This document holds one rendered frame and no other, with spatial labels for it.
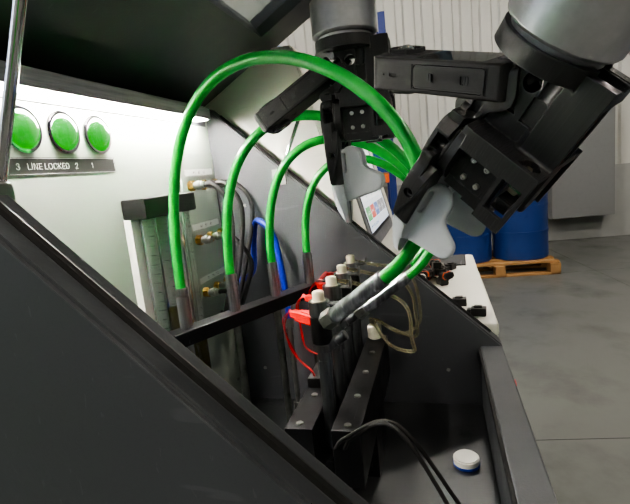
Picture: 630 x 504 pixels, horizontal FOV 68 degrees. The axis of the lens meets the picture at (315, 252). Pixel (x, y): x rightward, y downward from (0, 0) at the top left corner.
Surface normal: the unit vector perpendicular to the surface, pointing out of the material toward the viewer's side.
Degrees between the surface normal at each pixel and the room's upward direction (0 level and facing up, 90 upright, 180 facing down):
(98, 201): 90
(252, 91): 90
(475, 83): 103
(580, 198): 90
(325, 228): 90
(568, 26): 114
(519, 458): 0
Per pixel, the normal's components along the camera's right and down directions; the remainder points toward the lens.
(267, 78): -0.25, 0.18
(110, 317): 0.58, -0.75
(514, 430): -0.10, -0.98
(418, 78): -0.70, 0.40
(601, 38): -0.03, 0.77
